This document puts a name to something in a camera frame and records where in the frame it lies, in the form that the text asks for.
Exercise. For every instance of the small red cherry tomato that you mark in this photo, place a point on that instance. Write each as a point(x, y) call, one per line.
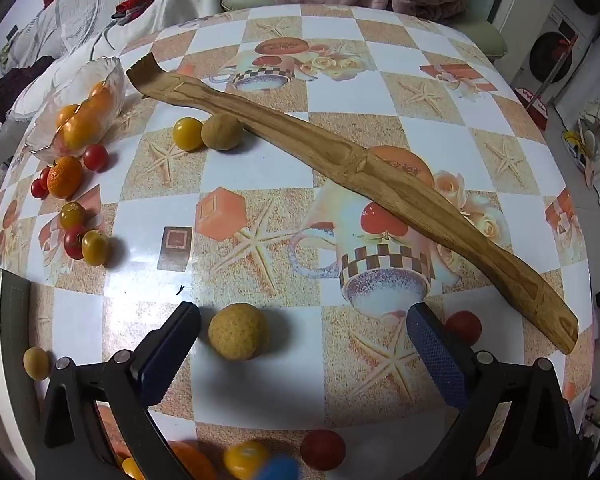
point(45, 173)
point(39, 189)

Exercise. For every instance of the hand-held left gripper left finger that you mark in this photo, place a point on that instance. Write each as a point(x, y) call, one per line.
point(162, 370)

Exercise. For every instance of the white washing machine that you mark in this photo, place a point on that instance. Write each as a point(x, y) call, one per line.
point(550, 55)

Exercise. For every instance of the large tan longan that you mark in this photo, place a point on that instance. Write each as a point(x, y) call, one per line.
point(238, 331)

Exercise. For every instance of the orange cherry tomato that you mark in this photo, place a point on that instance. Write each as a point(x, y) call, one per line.
point(101, 91)
point(87, 122)
point(67, 115)

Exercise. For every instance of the dark clothes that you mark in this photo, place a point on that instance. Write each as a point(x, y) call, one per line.
point(15, 85)

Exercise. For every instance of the white yellow soft item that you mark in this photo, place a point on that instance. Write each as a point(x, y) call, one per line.
point(587, 135)

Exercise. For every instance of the clear glass bowl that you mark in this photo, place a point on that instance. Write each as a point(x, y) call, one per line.
point(111, 71)

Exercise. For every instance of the blue round object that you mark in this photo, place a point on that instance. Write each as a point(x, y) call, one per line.
point(280, 470)

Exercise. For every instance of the small tan longan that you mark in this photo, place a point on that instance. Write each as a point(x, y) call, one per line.
point(36, 362)

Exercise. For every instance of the wooden back scratcher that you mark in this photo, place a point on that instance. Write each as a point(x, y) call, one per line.
point(330, 145)

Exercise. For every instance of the grey white sofa cover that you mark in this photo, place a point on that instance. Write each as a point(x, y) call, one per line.
point(80, 15)

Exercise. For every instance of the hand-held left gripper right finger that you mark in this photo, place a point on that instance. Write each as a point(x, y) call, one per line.
point(437, 360)

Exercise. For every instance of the yellow-green cherry tomato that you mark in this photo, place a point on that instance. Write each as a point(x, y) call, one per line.
point(72, 214)

